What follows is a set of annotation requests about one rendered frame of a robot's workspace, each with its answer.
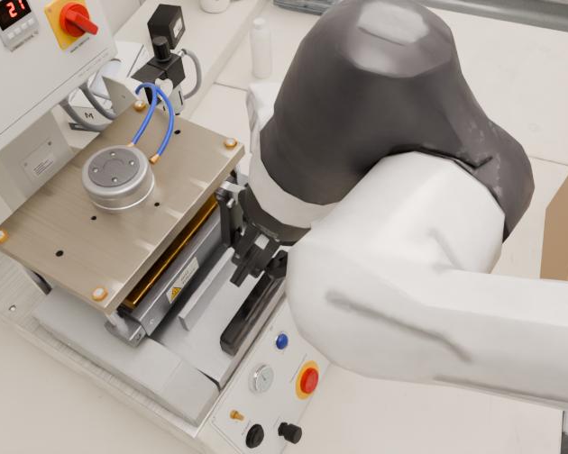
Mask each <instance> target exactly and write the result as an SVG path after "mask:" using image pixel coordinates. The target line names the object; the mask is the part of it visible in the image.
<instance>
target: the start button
mask: <svg viewBox="0 0 568 454"><path fill-rule="evenodd" d="M263 438H264V430H263V428H262V427H259V426H257V427H255V428H254V429H253V430H252V432H251V434H250V436H249V445H250V446H251V447H253V448H257V447H258V446H260V445H261V443H262V441H263Z"/></svg>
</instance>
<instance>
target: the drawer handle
mask: <svg viewBox="0 0 568 454"><path fill-rule="evenodd" d="M287 253H288V252H287V251H285V250H279V251H278V253H277V254H276V256H275V257H274V258H275V259H278V258H279V257H281V256H283V255H285V254H287ZM280 280H281V278H279V279H277V280H274V279H271V278H270V277H269V276H268V272H266V271H264V273H263V274H262V276H261V278H260V279H259V280H258V282H257V283H256V285H255V286H254V288H253V289H252V291H251V292H250V293H249V294H248V296H247V297H246V299H245V300H244V302H243V304H242V305H241V307H240V308H239V310H238V311H237V312H236V314H235V315H234V317H233V319H232V320H231V321H230V322H229V324H228V325H227V326H226V328H225V329H224V331H223V333H222V334H221V336H220V341H219V342H220V346H221V349H222V351H224V352H226V353H228V354H229V355H231V356H233V357H234V356H235V355H236V354H237V352H238V351H239V348H238V343H239V341H240V340H241V338H242V337H243V335H244V334H245V333H246V331H247V330H248V328H249V327H250V325H251V324H252V322H253V320H254V319H255V317H256V316H257V314H258V312H259V311H260V309H261V308H262V307H263V305H264V304H265V302H266V301H267V299H268V298H269V296H270V294H271V293H272V291H273V290H274V288H275V287H276V285H277V284H278V283H279V281H280Z"/></svg>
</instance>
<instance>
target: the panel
mask: <svg viewBox="0 0 568 454"><path fill-rule="evenodd" d="M283 333H284V334H286V335H287V336H288V338H289V344H288V346H287V347H286V348H285V349H284V350H279V349H278V347H277V341H278V338H279V336H280V335H281V334H283ZM262 362H263V363H266V364H269V365H270V366H271V368H272V370H273V373H274V378H273V382H272V384H271V386H270V388H269V389H268V390H267V391H266V392H263V393H261V394H257V393H255V392H253V391H252V390H251V389H250V386H249V378H250V374H251V373H252V370H253V369H254V367H255V366H256V365H258V364H259V363H262ZM330 364H331V362H330V361H329V360H328V359H326V358H325V357H324V356H323V355H322V354H321V353H320V352H318V351H317V350H316V349H315V348H314V347H313V346H312V345H310V344H309V343H308V342H307V341H306V340H305V339H303V338H302V337H301V336H300V335H299V334H298V329H297V326H296V324H295V322H294V319H293V316H292V314H291V311H290V308H289V302H288V299H287V297H286V299H285V301H284V302H283V304H282V305H281V307H280V308H279V310H278V311H277V313H276V314H275V316H274V317H273V319H272V321H271V322H270V324H269V326H268V327H267V329H266V331H265V332H264V333H263V334H262V336H261V338H260V339H259V341H258V343H257V344H256V346H255V347H254V349H253V350H252V353H251V354H250V356H249V357H248V359H246V361H245V363H244V364H243V366H242V368H241V369H240V371H239V373H238V374H237V376H236V377H235V379H234V381H233V382H232V384H231V385H230V386H229V388H228V389H227V391H226V392H225V394H224V396H223V398H222V399H221V401H220V402H219V404H218V406H217V407H216V408H215V410H214V411H213V413H212V415H211V416H210V418H209V419H208V421H207V423H208V424H209V425H210V426H211V427H212V428H213V429H214V430H216V431H217V432H218V433H219V434H220V435H221V436H222V437H223V438H224V439H225V440H226V441H227V442H228V443H229V444H230V445H231V446H232V447H233V448H234V449H235V450H237V451H238V452H239V453H240V454H282V452H283V450H284V449H285V448H286V446H287V444H288V441H286V440H284V436H279V435H278V428H279V426H280V424H281V423H282V422H287V423H288V425H289V424H290V423H293V424H295V425H297V426H298V423H299V421H300V419H301V417H302V416H303V414H304V412H305V410H306V409H307V406H308V405H309V403H310V401H311V399H312V397H313V395H314V393H315V392H316V390H317V388H318V386H319V384H320V382H321V381H322V379H323V377H324V375H325V372H326V371H327V370H328V368H329V366H330ZM308 368H314V369H316V370H317V372H318V376H319V379H318V384H317V386H316V389H315V390H314V391H313V392H312V393H310V394H305V393H303V392H302V391H301V388H300V381H301V378H302V376H303V374H304V372H305V371H306V370H307V369H308ZM257 426H259V427H262V428H263V430H264V438H263V441H262V443H261V445H260V446H258V447H257V448H253V447H251V446H250V445H249V436H250V434H251V432H252V430H253V429H254V428H255V427H257Z"/></svg>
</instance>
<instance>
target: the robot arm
mask: <svg viewBox="0 0 568 454"><path fill-rule="evenodd" d="M245 103H246V107H247V112H248V119H249V127H250V153H251V154H252V157H251V160H250V165H249V177H248V182H247V183H246V184H245V185H244V186H239V185H238V182H237V180H236V179H235V178H234V177H231V176H228V177H227V178H226V180H225V181H224V182H223V183H222V184H221V186H220V187H218V188H217V189H216V191H215V192H214V196H215V199H216V201H217V202H218V204H219V207H220V221H221V233H222V235H221V236H222V243H223V245H224V246H226V248H231V247H232V248H233V249H234V255H233V257H232V259H231V261H232V263H234V264H235V265H236V266H237V268H236V270H235V271H234V273H233V275H232V277H231V279H230V280H229V281H230V282H231V283H233V284H234V285H236V286H237V287H240V286H241V285H242V283H243V281H244V280H245V279H246V278H247V277H248V275H251V276H252V277H254V278H258V277H259V275H260V274H261V272H262V271H266V272H268V276H269V277H270V278H271V279H274V280H277V279H279V278H282V277H286V285H285V293H286V296H287V299H288V302H289V308H290V311H291V314H292V316H293V319H294V322H295V324H296V326H297V329H298V334H299V335H300V336H301V337H302V338H303V339H305V340H306V341H307V342H308V343H309V344H310V345H312V346H313V347H314V348H315V349H316V350H317V351H318V352H320V353H321V354H322V355H323V356H324V357H325V358H326V359H328V360H329V361H330V362H331V363H332V364H333V365H336V366H337V367H340V368H344V369H346V370H349V371H351V372H353V373H356V374H358V375H361V376H363V377H367V378H374V379H382V380H390V381H399V382H407V383H416V384H424V385H432V386H448V387H455V388H460V389H464V390H468V391H473V392H477V393H481V394H485V395H494V396H497V397H502V398H507V399H510V400H515V401H519V402H524V403H528V404H536V405H541V406H544V407H549V408H554V409H557V410H562V411H566V412H568V281H561V280H551V279H541V278H531V277H511V276H501V275H492V274H491V272H492V270H493V269H494V268H495V266H496V264H497V263H498V261H499V259H500V257H501V249H502V244H503V243H504V241H505V240H506V239H507V238H508V237H509V235H510V234H511V233H512V232H513V230H514V229H515V227H516V226H517V224H518V223H519V221H520V220H521V218H522V217H523V215H524V214H525V212H526V211H527V209H528V207H529V206H530V203H531V200H532V197H533V193H534V191H535V188H536V187H535V181H534V177H533V171H532V166H531V162H530V160H529V158H528V156H527V154H526V152H525V150H524V148H523V146H522V144H520V143H519V142H518V141H517V140H516V139H515V138H514V137H512V136H511V135H510V134H509V133H508V132H507V131H505V130H504V129H503V128H501V127H500V126H499V125H497V124H496V123H495V122H493V121H492V120H491V119H490V118H489V117H488V116H487V114H486V113H485V112H484V111H483V109H482V108H481V106H480V104H479V103H478V101H477V100H476V98H475V96H474V94H473V92H472V91H471V89H470V87H469V85H468V83H467V81H466V80H465V78H464V76H463V73H462V69H461V64H460V60H459V57H458V52H457V49H456V45H455V40H454V36H453V33H452V30H451V28H450V27H449V26H448V25H447V23H446V22H445V21H444V20H443V19H442V18H441V17H440V16H438V15H437V14H435V13H433V12H432V11H430V10H429V9H427V8H426V7H424V6H423V5H421V4H420V3H418V2H415V1H412V0H343V1H341V2H340V3H338V4H336V5H334V6H332V7H330V8H329V9H327V10H326V11H325V12H324V13H323V14H322V16H321V17H320V18H319V19H318V21H317V22H316V23H315V24H314V26H313V27H312V28H311V29H310V31H309V32H308V33H307V35H306V36H305V37H304V38H303V39H302V41H301V42H300V43H299V45H298V49H297V51H296V53H295V55H294V58H293V60H292V61H291V63H290V65H289V69H288V71H287V73H286V75H285V77H284V79H283V81H282V82H273V83H250V86H249V88H248V91H247V94H246V99H245ZM243 212H244V214H245V216H246V218H247V220H248V225H247V227H246V229H245V231H244V235H241V233H242V232H243ZM260 233H261V234H263V235H265V236H266V237H267V238H268V239H269V241H268V243H267V245H266V246H265V248H264V249H262V248H261V247H259V246H258V245H257V244H255V243H254V242H256V241H257V238H258V236H259V235H260ZM280 245H281V246H287V247H291V248H290V249H289V253H287V254H285V255H283V256H281V257H279V258H278V259H275V258H273V256H274V254H275V253H276V251H277V250H278V249H279V247H280Z"/></svg>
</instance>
